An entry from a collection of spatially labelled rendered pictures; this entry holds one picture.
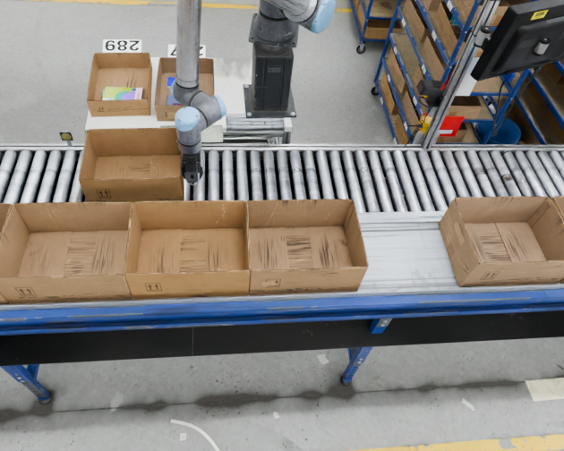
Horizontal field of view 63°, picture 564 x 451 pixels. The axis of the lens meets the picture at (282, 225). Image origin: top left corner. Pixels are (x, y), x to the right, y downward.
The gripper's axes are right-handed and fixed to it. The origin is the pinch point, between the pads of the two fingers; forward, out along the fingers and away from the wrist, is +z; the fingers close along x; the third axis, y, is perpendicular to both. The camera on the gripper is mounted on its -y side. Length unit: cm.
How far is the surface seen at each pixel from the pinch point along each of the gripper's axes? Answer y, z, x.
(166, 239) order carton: -34.2, -8.8, 8.1
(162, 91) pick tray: 67, 4, 18
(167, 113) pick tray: 45.6, 0.0, 13.4
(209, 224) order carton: -29.4, -11.2, -7.6
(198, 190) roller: 1.3, 5.2, -1.7
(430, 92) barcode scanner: 31, -26, -106
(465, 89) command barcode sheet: 31, -28, -122
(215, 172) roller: 12.0, 5.4, -9.2
